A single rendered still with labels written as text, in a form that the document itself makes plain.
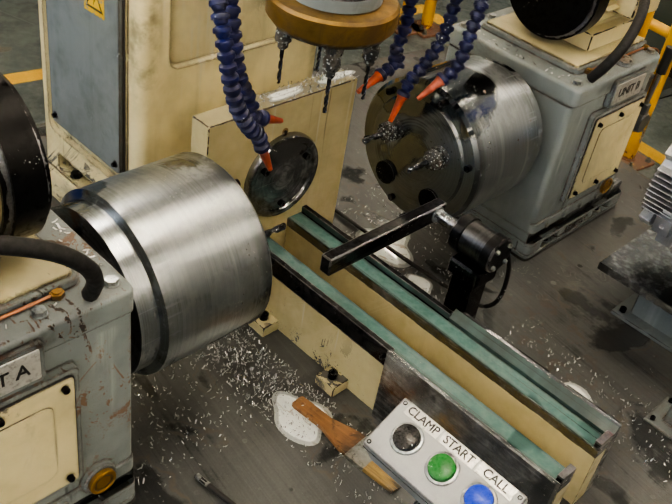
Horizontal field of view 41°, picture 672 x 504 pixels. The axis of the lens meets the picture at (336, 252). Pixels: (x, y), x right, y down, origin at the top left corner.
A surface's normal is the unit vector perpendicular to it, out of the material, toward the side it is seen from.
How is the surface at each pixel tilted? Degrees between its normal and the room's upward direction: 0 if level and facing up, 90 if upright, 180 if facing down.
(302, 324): 90
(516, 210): 90
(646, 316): 90
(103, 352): 90
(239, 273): 69
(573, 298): 0
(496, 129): 51
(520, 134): 62
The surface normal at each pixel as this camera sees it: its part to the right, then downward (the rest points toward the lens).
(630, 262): 0.14, -0.78
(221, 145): 0.69, 0.51
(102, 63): -0.71, 0.35
